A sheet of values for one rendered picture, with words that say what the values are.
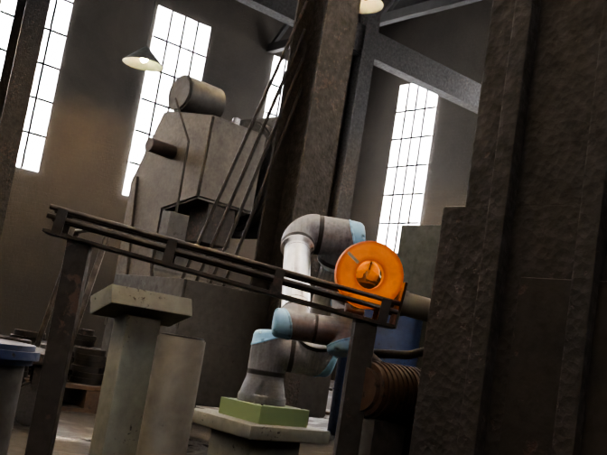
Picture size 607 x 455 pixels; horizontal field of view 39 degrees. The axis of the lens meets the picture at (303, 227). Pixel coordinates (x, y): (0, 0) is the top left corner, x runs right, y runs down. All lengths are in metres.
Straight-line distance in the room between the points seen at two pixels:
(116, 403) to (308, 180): 3.20
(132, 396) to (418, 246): 3.96
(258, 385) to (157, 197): 5.33
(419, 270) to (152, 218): 2.87
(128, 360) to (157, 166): 5.82
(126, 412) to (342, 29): 3.73
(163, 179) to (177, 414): 5.84
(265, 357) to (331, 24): 3.20
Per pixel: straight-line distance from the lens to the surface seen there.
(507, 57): 1.82
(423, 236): 5.98
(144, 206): 8.00
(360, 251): 1.95
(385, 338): 5.72
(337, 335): 2.18
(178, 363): 2.11
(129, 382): 2.25
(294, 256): 2.35
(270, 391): 2.66
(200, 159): 7.51
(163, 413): 2.12
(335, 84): 5.45
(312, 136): 5.28
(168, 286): 5.18
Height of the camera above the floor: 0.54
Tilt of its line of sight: 8 degrees up
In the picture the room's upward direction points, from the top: 9 degrees clockwise
